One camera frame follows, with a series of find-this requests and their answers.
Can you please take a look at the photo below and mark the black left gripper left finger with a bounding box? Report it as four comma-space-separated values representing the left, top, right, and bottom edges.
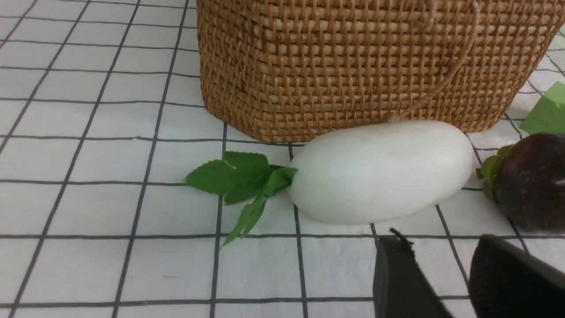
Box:
373, 229, 452, 318

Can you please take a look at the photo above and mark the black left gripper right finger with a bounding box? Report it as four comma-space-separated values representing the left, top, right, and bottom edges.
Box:
469, 234, 565, 318

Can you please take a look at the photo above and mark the dark purple mangosteen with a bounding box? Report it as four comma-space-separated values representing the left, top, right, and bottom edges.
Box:
475, 132, 565, 234

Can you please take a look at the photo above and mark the white radish with leaves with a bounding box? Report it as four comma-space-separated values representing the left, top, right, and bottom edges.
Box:
184, 120, 475, 245

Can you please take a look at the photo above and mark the green foam cube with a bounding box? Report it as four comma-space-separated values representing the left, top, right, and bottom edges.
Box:
520, 81, 565, 135

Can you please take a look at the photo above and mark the woven rattan basket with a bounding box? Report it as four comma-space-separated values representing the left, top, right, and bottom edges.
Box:
196, 0, 565, 143

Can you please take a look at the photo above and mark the checkered white tablecloth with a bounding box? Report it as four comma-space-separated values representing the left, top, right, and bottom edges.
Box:
0, 0, 564, 318

